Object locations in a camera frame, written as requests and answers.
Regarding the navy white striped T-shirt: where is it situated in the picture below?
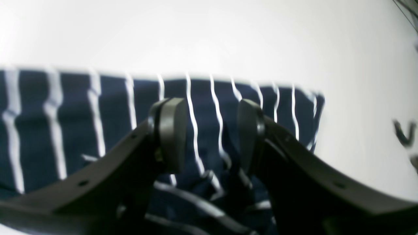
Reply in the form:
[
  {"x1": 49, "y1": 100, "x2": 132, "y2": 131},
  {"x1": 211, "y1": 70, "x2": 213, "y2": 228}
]
[{"x1": 1, "y1": 68, "x2": 325, "y2": 235}]

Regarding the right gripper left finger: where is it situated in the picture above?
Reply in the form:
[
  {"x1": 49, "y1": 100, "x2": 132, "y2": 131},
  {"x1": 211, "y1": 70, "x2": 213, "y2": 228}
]
[{"x1": 1, "y1": 98, "x2": 188, "y2": 235}]

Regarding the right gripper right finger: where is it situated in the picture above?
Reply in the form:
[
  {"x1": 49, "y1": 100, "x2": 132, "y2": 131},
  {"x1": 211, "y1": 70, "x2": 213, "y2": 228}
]
[{"x1": 237, "y1": 99, "x2": 418, "y2": 235}]

